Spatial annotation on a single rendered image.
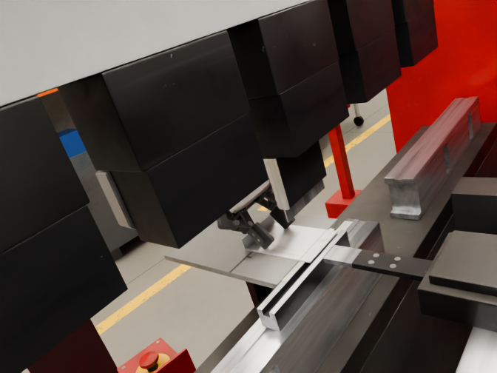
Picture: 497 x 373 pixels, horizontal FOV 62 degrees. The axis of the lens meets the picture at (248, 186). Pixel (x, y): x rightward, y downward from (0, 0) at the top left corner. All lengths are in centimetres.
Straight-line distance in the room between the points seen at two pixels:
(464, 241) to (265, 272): 27
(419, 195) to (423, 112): 56
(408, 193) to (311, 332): 41
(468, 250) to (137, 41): 42
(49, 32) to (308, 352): 49
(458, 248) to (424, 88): 91
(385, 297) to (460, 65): 81
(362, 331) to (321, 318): 9
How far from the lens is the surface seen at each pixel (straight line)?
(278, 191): 55
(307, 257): 63
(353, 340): 68
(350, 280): 68
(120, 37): 36
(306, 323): 59
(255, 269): 65
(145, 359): 90
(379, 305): 72
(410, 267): 58
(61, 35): 34
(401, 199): 93
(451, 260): 53
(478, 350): 50
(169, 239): 39
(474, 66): 135
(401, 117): 146
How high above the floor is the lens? 135
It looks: 22 degrees down
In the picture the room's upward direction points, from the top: 18 degrees counter-clockwise
